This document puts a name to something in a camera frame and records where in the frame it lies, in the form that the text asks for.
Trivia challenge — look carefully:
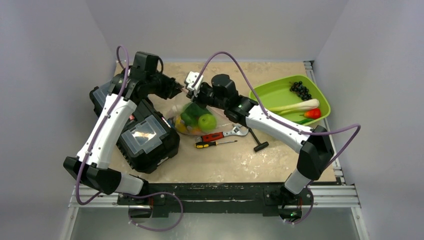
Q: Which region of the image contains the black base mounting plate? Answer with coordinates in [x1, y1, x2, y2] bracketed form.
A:
[117, 182, 313, 219]

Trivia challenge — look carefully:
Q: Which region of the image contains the black toolbox far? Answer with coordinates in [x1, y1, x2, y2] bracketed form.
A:
[89, 81, 111, 117]

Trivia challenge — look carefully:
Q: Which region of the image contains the orange tangerine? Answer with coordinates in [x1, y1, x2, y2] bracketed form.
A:
[189, 127, 204, 136]

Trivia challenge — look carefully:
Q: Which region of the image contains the clear zip top bag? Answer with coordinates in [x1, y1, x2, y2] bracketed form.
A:
[165, 88, 232, 136]

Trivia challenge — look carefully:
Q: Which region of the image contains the yellow lemon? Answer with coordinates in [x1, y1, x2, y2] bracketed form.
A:
[174, 115, 189, 134]

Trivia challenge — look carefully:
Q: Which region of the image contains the yellow black screwdriver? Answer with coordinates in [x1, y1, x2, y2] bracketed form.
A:
[194, 140, 237, 149]

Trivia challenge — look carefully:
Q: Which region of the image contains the bok choy green white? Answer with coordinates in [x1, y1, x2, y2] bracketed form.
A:
[180, 102, 211, 127]

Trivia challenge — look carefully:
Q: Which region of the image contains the celery stalk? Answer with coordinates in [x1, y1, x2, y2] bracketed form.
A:
[268, 99, 320, 115]

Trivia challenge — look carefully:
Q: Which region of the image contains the black toolbox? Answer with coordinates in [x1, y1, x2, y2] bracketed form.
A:
[89, 81, 111, 117]
[116, 114, 180, 174]

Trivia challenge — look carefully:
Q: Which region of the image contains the green apple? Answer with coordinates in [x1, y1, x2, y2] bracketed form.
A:
[197, 113, 217, 133]

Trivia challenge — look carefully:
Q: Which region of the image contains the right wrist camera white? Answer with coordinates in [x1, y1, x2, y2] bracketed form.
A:
[184, 71, 204, 96]

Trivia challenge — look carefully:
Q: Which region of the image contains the black toolbox near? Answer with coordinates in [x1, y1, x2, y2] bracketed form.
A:
[116, 114, 180, 174]

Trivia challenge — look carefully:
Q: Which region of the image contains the green plastic basin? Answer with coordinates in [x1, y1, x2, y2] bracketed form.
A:
[254, 75, 331, 126]

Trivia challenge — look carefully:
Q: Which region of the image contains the red handled adjustable wrench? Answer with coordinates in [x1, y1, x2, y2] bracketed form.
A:
[196, 123, 249, 143]

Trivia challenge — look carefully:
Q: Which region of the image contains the dark grapes bunch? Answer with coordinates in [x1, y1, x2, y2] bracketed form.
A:
[289, 81, 312, 101]

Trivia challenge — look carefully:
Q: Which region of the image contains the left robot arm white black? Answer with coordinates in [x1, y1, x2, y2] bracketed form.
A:
[63, 51, 181, 205]

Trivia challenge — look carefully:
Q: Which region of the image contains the green chili pepper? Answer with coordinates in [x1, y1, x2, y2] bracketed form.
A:
[295, 118, 313, 125]

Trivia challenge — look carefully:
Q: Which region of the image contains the black hammer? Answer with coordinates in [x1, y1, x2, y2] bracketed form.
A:
[247, 127, 269, 153]

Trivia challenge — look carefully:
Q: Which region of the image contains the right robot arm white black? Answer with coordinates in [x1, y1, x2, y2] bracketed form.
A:
[184, 71, 335, 204]

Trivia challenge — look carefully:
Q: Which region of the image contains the red tomato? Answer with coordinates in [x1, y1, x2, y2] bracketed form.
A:
[303, 108, 322, 120]

